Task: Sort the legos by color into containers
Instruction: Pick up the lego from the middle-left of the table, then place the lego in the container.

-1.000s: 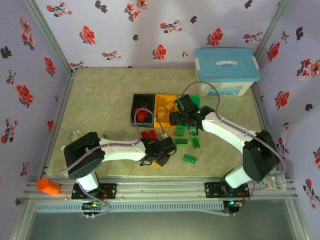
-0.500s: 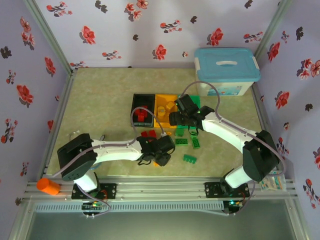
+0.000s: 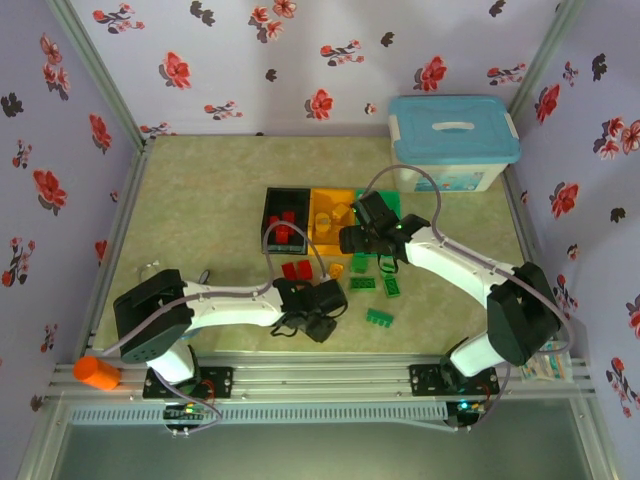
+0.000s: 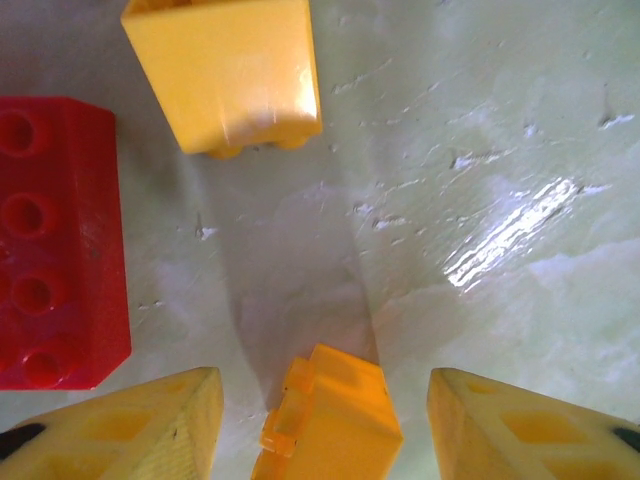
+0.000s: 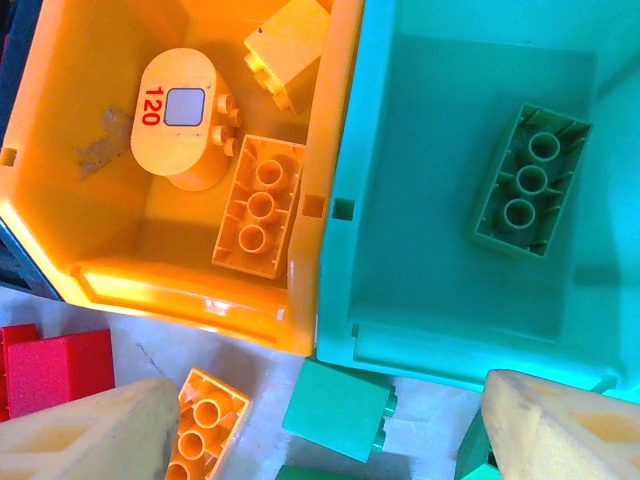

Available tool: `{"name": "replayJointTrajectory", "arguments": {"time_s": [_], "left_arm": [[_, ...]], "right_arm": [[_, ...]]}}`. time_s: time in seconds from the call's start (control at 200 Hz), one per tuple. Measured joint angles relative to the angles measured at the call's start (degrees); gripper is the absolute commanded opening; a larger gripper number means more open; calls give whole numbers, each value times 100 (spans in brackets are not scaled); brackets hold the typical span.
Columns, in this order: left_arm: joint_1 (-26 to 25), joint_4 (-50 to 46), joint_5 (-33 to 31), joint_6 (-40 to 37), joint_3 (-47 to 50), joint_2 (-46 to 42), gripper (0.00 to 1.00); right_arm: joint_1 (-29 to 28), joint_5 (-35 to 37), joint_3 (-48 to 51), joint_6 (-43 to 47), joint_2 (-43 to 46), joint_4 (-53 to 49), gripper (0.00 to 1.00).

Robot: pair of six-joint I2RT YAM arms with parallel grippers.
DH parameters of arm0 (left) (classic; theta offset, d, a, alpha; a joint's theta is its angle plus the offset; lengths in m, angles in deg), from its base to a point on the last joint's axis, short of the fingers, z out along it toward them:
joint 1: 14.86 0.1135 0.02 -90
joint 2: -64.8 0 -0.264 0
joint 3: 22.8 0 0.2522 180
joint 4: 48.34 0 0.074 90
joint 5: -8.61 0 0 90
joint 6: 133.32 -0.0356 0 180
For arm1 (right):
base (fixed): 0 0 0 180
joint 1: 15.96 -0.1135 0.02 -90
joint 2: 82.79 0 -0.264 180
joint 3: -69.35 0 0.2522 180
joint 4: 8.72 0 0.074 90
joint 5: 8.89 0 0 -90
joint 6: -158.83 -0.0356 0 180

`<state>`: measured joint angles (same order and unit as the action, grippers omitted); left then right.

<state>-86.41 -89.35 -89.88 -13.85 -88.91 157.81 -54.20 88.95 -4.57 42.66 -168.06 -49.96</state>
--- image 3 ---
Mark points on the green plastic bin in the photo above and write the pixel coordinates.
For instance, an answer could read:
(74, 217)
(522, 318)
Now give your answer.
(392, 200)

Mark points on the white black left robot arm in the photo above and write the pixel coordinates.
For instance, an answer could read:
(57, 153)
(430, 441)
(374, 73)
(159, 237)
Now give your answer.
(225, 307)

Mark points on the aluminium front rail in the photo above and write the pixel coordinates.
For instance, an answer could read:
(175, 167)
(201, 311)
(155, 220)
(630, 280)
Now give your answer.
(320, 380)

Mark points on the small red lego brick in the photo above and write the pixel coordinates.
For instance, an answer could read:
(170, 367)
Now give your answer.
(289, 216)

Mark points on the aluminium corner post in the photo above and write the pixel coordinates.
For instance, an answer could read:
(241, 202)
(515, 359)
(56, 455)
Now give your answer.
(103, 75)
(547, 50)

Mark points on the black plastic bin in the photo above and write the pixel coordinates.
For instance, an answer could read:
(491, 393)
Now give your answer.
(280, 197)

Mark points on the long green lego brick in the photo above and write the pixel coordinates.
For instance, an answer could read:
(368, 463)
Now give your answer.
(364, 284)
(378, 317)

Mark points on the white storage box blue lid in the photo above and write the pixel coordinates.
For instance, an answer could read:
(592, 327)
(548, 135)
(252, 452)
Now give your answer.
(450, 130)

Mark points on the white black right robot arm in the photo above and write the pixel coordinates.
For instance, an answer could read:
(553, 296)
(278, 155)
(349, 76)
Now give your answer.
(450, 260)

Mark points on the orange cylinder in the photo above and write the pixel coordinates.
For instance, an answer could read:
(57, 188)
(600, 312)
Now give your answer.
(97, 375)

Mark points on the small circuit board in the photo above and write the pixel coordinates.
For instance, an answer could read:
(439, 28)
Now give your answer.
(470, 407)
(185, 411)

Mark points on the yellow plastic bin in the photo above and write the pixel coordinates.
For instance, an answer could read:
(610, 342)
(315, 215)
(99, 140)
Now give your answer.
(325, 197)

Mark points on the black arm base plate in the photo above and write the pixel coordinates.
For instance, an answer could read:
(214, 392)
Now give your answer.
(220, 380)
(425, 380)

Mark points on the long red lego brick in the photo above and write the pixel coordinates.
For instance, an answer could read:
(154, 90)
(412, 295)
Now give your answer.
(282, 234)

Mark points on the large green lego brick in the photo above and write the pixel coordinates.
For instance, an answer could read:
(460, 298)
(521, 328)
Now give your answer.
(392, 286)

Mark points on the clear bag of packets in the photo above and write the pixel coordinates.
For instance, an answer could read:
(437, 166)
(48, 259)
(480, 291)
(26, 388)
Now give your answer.
(555, 365)

